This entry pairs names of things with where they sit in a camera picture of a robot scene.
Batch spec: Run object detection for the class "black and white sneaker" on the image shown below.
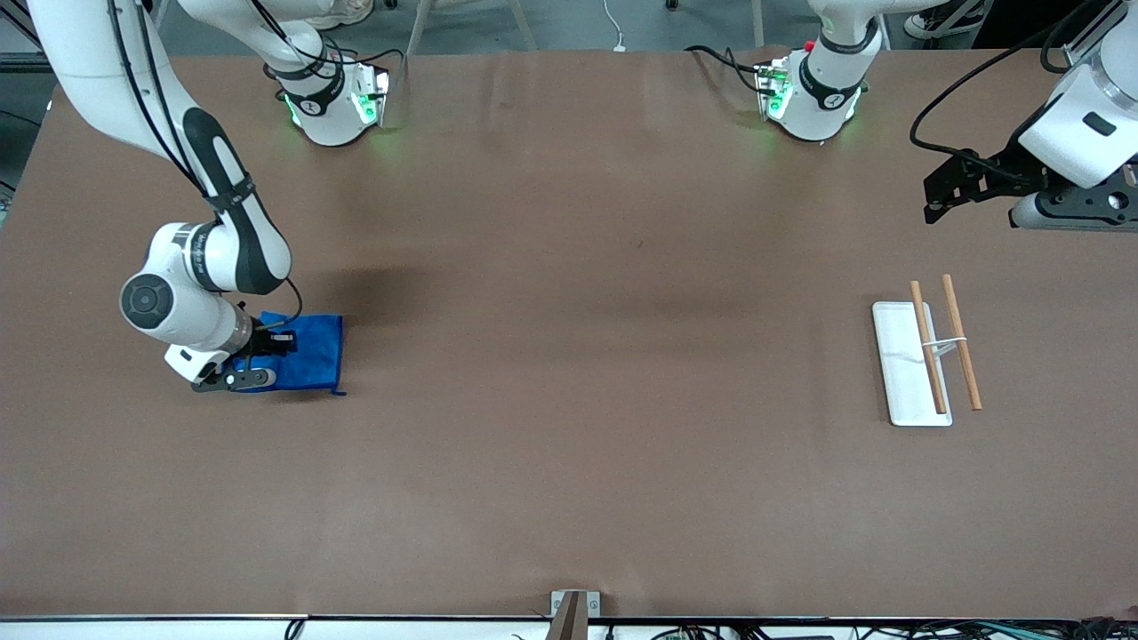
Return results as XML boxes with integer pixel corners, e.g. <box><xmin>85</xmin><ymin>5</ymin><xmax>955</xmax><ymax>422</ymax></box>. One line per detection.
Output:
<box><xmin>905</xmin><ymin>0</ymin><xmax>990</xmax><ymax>41</ymax></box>

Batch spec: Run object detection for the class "tangled cable bundle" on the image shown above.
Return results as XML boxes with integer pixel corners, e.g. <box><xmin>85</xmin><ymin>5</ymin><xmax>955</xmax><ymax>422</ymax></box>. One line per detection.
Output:
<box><xmin>889</xmin><ymin>617</ymin><xmax>1138</xmax><ymax>640</ymax></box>

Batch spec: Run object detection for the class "black left base cable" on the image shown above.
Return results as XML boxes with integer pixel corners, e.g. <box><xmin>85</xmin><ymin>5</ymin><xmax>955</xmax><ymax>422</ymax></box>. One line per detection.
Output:
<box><xmin>685</xmin><ymin>44</ymin><xmax>767</xmax><ymax>95</ymax></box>

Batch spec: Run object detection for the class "beige stand leg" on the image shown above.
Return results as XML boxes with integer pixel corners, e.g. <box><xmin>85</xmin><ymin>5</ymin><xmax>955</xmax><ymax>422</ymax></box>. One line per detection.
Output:
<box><xmin>507</xmin><ymin>0</ymin><xmax>540</xmax><ymax>51</ymax></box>
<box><xmin>405</xmin><ymin>0</ymin><xmax>437</xmax><ymax>60</ymax></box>

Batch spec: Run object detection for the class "black base cable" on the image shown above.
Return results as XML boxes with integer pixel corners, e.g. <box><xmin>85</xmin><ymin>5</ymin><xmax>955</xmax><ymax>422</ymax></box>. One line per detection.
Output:
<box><xmin>342</xmin><ymin>43</ymin><xmax>406</xmax><ymax>72</ymax></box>
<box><xmin>685</xmin><ymin>44</ymin><xmax>767</xmax><ymax>95</ymax></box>

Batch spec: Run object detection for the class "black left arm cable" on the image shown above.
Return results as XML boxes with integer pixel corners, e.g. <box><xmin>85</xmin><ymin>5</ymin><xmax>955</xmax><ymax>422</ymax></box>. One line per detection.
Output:
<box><xmin>909</xmin><ymin>0</ymin><xmax>1103</xmax><ymax>179</ymax></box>

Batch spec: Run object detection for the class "black right base cable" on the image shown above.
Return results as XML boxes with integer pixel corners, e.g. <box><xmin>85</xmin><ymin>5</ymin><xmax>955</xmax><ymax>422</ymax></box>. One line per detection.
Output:
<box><xmin>342</xmin><ymin>43</ymin><xmax>406</xmax><ymax>72</ymax></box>

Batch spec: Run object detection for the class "blue microfibre towel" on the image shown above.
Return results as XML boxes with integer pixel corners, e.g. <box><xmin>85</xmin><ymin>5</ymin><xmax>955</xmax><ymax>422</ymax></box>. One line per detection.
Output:
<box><xmin>227</xmin><ymin>311</ymin><xmax>347</xmax><ymax>397</ymax></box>

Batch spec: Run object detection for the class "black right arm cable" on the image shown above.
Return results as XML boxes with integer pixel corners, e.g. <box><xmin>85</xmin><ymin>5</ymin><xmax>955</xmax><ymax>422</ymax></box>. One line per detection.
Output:
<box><xmin>105</xmin><ymin>0</ymin><xmax>305</xmax><ymax>328</ymax></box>

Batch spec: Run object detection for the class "brown wooden post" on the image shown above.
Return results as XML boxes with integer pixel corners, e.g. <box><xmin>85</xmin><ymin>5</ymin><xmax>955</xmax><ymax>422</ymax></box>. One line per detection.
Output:
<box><xmin>544</xmin><ymin>591</ymin><xmax>588</xmax><ymax>640</ymax></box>

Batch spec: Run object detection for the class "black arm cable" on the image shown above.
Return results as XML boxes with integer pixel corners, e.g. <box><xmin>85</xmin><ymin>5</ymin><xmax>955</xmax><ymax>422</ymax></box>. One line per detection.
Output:
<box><xmin>105</xmin><ymin>0</ymin><xmax>305</xmax><ymax>328</ymax></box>
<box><xmin>909</xmin><ymin>0</ymin><xmax>1103</xmax><ymax>179</ymax></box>

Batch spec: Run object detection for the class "wooden rack rod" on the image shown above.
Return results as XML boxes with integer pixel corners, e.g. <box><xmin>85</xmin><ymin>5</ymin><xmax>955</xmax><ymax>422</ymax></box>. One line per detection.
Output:
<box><xmin>910</xmin><ymin>280</ymin><xmax>949</xmax><ymax>416</ymax></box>
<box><xmin>942</xmin><ymin>274</ymin><xmax>983</xmax><ymax>412</ymax></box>

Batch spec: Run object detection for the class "aluminium frame profile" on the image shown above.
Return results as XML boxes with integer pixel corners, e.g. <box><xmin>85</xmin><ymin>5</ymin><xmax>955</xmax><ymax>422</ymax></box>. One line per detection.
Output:
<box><xmin>0</xmin><ymin>0</ymin><xmax>54</xmax><ymax>74</ymax></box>
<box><xmin>1065</xmin><ymin>0</ymin><xmax>1123</xmax><ymax>65</ymax></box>

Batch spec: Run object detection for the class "grey metal bracket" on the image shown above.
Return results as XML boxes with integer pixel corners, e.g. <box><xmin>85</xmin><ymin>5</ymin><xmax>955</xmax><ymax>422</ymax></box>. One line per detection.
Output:
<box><xmin>549</xmin><ymin>590</ymin><xmax>602</xmax><ymax>620</ymax></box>

